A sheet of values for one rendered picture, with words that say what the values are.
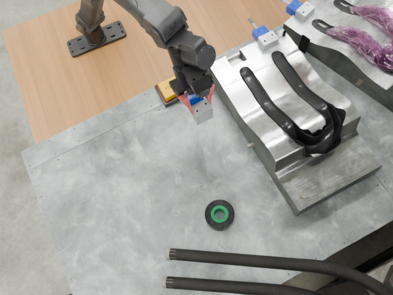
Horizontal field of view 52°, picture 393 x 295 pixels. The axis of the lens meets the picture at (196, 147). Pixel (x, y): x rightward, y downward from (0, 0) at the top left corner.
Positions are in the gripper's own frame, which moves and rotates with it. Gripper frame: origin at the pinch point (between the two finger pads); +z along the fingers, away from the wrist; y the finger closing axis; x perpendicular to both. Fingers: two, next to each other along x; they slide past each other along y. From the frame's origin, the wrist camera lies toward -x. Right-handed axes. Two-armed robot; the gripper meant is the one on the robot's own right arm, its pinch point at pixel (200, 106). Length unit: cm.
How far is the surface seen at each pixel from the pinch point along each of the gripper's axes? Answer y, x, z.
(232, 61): 17.6, 16.2, 1.6
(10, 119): -76, 129, 39
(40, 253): -84, 61, 76
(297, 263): 1.3, -38.3, 26.2
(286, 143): 14.7, -16.3, 11.0
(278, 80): 25.0, 3.1, 6.2
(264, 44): 26.7, 11.3, -1.9
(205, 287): -20.5, -30.2, 28.8
